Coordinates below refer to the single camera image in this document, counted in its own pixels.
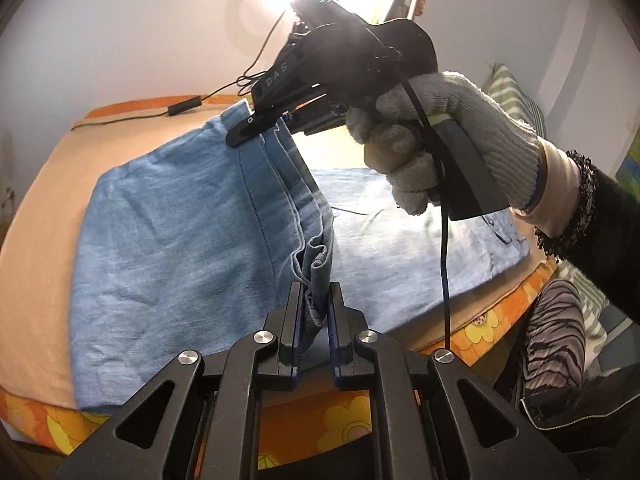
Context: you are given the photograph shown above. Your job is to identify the person's right forearm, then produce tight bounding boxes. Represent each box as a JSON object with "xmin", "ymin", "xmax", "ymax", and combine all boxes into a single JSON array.
[{"xmin": 512, "ymin": 137, "xmax": 640, "ymax": 322}]

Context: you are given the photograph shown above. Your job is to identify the bed with peach sheet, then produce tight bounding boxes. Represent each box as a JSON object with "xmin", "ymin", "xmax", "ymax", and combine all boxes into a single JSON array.
[{"xmin": 0, "ymin": 92, "xmax": 561, "ymax": 480}]

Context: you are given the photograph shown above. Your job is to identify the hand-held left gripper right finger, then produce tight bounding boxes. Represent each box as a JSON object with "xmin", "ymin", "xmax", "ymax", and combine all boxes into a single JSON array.
[{"xmin": 326, "ymin": 281, "xmax": 583, "ymax": 480}]

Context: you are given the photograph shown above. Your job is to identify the black jacket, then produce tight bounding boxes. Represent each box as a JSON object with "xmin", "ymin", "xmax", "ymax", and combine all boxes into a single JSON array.
[{"xmin": 492, "ymin": 360, "xmax": 640, "ymax": 480}]

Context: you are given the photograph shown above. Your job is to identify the blue pants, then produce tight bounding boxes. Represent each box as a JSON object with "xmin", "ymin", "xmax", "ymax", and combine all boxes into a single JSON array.
[{"xmin": 70, "ymin": 100, "xmax": 531, "ymax": 416}]

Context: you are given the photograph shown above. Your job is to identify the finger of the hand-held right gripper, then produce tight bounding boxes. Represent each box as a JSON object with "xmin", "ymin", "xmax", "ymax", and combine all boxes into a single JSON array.
[
  {"xmin": 226, "ymin": 91, "xmax": 330, "ymax": 149},
  {"xmin": 289, "ymin": 100, "xmax": 351, "ymax": 137}
]

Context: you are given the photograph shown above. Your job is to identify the black cable with inline box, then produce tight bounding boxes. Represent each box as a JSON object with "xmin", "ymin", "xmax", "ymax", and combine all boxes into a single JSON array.
[{"xmin": 70, "ymin": 7, "xmax": 292, "ymax": 132}]

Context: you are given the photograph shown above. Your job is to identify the person's right hand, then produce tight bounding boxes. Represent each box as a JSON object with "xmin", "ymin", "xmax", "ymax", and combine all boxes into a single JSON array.
[{"xmin": 345, "ymin": 71, "xmax": 546, "ymax": 216}]

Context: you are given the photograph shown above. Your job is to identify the zebra striped garment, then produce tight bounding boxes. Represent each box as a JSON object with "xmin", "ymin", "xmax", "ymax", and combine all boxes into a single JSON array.
[{"xmin": 520, "ymin": 280, "xmax": 588, "ymax": 402}]

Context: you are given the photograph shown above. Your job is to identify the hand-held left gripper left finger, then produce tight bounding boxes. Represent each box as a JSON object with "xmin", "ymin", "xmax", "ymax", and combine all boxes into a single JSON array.
[{"xmin": 52, "ymin": 281, "xmax": 306, "ymax": 480}]

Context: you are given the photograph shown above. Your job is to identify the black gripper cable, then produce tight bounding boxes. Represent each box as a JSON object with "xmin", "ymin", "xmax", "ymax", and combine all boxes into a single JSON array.
[{"xmin": 367, "ymin": 30, "xmax": 452, "ymax": 352}]

